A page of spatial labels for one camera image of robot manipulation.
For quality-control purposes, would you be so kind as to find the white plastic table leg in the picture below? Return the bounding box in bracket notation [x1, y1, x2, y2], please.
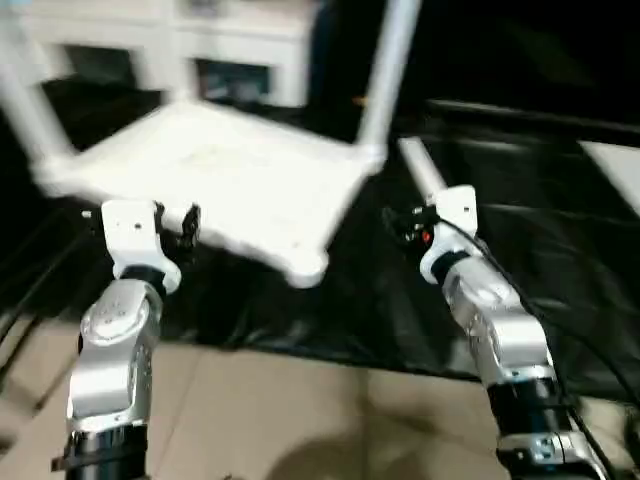
[351, 0, 425, 152]
[149, 0, 195, 110]
[396, 136, 452, 202]
[0, 19, 77, 169]

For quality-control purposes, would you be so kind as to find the white plastic stool seat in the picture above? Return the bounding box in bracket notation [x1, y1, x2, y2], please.
[28, 98, 390, 290]

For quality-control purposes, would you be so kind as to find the black work mat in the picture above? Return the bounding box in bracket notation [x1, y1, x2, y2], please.
[0, 74, 640, 396]

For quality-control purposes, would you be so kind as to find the white cabinet with glass doors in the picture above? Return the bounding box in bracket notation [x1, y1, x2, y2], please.
[0, 0, 315, 110]

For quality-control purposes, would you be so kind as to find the white flat sheet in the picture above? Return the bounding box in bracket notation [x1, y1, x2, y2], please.
[576, 139, 640, 220]

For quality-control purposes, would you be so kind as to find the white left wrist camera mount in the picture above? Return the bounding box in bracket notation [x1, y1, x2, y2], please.
[99, 199, 182, 295]

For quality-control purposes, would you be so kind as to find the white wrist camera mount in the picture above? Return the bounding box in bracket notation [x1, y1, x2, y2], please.
[419, 184, 480, 285]
[99, 199, 182, 295]

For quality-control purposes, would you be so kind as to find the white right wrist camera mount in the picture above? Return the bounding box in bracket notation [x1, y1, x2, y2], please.
[419, 184, 480, 285]

